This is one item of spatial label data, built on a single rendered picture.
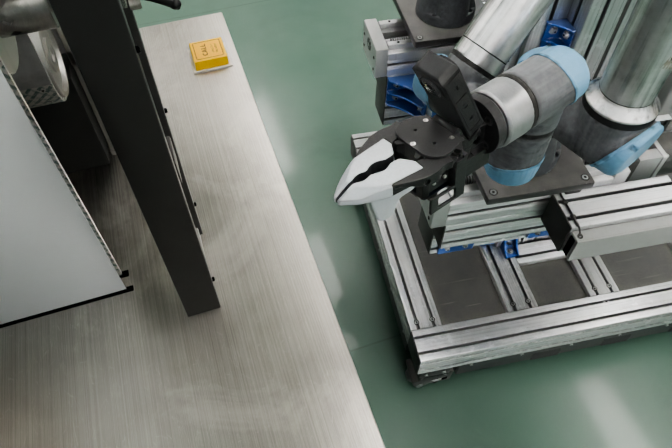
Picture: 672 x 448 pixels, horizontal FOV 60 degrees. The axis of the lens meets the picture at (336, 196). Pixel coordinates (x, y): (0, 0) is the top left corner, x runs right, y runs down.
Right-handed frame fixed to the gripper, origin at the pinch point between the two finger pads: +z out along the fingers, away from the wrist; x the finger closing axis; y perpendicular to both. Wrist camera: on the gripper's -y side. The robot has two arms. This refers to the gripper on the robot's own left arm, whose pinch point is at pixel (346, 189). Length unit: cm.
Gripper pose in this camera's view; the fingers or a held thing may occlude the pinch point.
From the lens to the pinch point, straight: 58.3
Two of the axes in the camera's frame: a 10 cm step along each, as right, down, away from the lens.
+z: -8.0, 4.8, -3.7
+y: 0.8, 7.0, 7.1
